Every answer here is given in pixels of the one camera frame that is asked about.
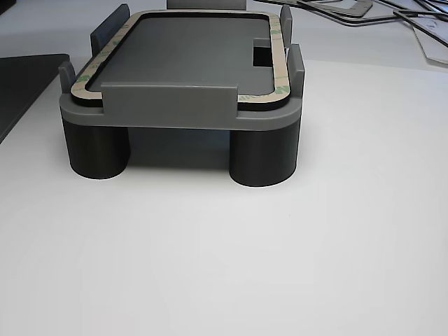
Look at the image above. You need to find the rectangular adhesive frame tan liner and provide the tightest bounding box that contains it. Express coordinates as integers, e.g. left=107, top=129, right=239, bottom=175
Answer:
left=71, top=9, right=292, bottom=113

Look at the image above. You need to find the gray holder with black legs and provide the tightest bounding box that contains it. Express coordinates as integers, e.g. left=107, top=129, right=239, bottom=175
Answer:
left=58, top=0, right=305, bottom=188

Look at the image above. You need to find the white backing sheet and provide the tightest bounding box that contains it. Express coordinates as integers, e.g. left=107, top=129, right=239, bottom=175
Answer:
left=412, top=24, right=448, bottom=66

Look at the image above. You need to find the black flat tray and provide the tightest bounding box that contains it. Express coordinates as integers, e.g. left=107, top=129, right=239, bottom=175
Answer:
left=0, top=52, right=71, bottom=144

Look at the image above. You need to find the gray frame offcut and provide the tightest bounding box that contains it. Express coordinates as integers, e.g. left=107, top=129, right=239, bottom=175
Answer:
left=295, top=0, right=376, bottom=19

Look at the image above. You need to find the dark-edged gray gasket frame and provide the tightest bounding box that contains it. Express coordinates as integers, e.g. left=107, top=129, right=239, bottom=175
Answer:
left=392, top=0, right=448, bottom=49

